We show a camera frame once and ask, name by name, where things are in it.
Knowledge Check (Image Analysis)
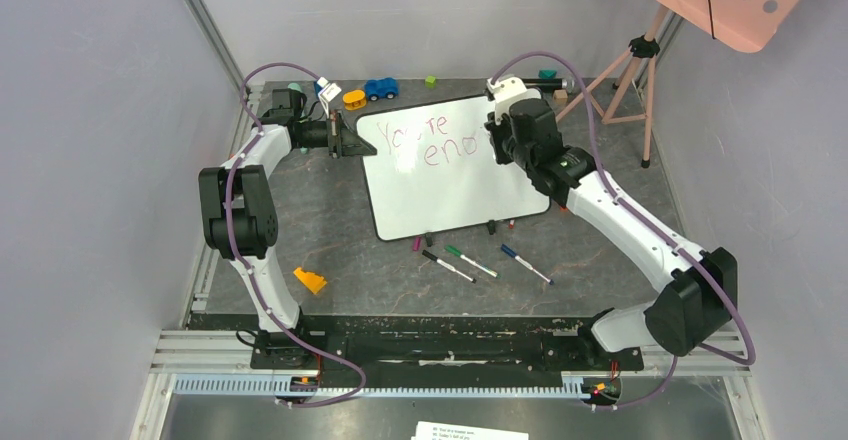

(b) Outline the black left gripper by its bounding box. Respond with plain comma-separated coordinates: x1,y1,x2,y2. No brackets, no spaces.
298,112,378,161

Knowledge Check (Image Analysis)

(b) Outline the white whiteboard with black frame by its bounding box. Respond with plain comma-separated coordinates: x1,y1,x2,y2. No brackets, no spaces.
356,95,550,241

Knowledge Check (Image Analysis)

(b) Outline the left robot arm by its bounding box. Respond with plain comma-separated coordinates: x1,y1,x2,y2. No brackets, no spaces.
198,88,377,369

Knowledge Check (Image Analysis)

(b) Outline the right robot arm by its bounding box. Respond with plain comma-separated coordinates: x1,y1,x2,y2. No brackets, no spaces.
485,98,738,368

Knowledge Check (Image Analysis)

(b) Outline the black flashlight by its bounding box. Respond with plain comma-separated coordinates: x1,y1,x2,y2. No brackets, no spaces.
522,78,579,93

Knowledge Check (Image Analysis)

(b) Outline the blue toy car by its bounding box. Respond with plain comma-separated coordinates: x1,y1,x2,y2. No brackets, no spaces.
364,77,399,102

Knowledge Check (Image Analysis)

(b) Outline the wooden cube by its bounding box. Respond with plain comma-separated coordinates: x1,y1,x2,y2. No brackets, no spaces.
552,89,569,106

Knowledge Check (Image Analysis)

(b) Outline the teal block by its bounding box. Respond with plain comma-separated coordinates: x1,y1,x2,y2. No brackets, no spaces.
538,69,557,79

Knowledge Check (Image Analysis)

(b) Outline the blue capped marker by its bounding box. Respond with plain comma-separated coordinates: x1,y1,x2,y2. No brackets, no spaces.
500,244,554,285

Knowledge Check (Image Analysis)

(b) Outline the green capped marker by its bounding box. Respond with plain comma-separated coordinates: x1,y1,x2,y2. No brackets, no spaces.
444,245,498,278

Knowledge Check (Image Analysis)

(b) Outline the black capped marker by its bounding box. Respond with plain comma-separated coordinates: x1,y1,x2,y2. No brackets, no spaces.
421,250,476,283

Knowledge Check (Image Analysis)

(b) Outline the orange wedge block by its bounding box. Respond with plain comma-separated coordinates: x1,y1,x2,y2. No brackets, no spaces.
293,267,327,295

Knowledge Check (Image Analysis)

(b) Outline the white paper sheet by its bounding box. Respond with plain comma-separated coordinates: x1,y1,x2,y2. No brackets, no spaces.
411,421,529,440

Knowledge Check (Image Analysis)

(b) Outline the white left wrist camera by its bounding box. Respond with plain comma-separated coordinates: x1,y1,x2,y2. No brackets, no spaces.
315,77,341,116

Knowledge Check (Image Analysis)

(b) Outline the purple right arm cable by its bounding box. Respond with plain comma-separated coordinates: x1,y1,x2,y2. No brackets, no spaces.
490,51,758,412

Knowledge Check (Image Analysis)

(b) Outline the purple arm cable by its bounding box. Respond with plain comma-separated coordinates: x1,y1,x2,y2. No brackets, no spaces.
223,61,367,410
490,51,758,412

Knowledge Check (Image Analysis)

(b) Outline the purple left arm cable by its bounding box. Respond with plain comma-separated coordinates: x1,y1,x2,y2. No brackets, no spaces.
223,61,367,410

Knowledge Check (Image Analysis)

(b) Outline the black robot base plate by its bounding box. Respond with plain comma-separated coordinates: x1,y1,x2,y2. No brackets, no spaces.
236,315,644,389

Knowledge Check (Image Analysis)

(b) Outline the aluminium frame profile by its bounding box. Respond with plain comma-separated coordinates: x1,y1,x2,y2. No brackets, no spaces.
184,0,246,99

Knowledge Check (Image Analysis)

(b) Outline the white cable duct rail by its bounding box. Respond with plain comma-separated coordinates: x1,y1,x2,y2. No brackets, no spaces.
173,373,612,400

